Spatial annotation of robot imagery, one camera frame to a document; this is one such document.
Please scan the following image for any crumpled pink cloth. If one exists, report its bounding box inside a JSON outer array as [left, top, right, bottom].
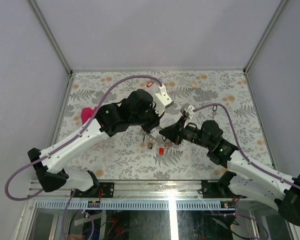
[[80, 107, 97, 124]]

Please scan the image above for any large metal keyring with keys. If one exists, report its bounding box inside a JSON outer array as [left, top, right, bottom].
[[141, 130, 173, 156]]

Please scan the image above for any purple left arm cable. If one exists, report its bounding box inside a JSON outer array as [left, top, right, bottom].
[[4, 74, 163, 240]]

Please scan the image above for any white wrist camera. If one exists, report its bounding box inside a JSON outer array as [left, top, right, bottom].
[[153, 85, 174, 116], [180, 103, 195, 126]]

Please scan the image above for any black tag with key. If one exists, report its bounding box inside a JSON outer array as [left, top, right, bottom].
[[212, 105, 218, 120]]

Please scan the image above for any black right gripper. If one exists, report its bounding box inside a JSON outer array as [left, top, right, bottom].
[[159, 116, 212, 150]]

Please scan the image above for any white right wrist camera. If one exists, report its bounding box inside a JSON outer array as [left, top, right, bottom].
[[180, 103, 195, 126]]

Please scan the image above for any aluminium front rail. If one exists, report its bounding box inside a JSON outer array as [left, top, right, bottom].
[[27, 179, 297, 210]]

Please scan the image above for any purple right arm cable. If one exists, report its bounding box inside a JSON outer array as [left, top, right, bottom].
[[193, 103, 300, 240]]

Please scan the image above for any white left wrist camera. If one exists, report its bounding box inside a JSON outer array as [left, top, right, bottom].
[[153, 85, 174, 116]]

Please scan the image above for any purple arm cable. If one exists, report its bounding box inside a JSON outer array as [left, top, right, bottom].
[[193, 103, 300, 240], [4, 74, 163, 240]]

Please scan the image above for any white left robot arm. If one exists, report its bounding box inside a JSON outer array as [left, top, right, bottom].
[[28, 89, 165, 197]]

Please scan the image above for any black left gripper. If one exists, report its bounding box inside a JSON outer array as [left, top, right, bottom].
[[131, 102, 166, 134]]

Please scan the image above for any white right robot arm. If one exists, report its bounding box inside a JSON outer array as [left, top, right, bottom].
[[159, 117, 300, 227]]

